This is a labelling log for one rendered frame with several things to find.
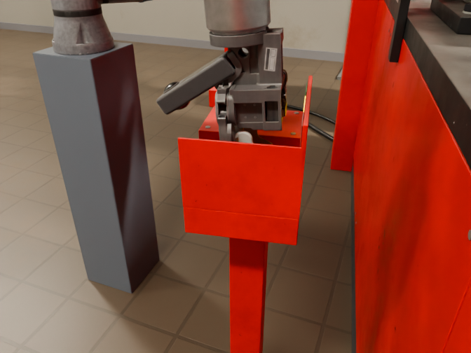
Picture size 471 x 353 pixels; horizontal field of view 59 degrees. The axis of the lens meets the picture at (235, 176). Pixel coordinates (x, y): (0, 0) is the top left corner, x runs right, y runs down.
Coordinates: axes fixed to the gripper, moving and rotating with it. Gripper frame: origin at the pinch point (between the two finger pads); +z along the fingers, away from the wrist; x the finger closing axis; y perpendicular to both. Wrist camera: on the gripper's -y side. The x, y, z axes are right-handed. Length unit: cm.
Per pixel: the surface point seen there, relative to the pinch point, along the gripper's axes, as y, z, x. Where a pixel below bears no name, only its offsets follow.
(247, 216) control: 2.2, 3.4, -4.9
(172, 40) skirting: -145, 56, 382
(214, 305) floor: -21, 72, 41
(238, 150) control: 1.9, -6.5, -4.9
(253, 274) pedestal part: 1.0, 20.5, 2.2
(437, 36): 31.6, -11.6, 30.7
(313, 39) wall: 3, 55, 355
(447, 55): 30.0, -11.7, 17.1
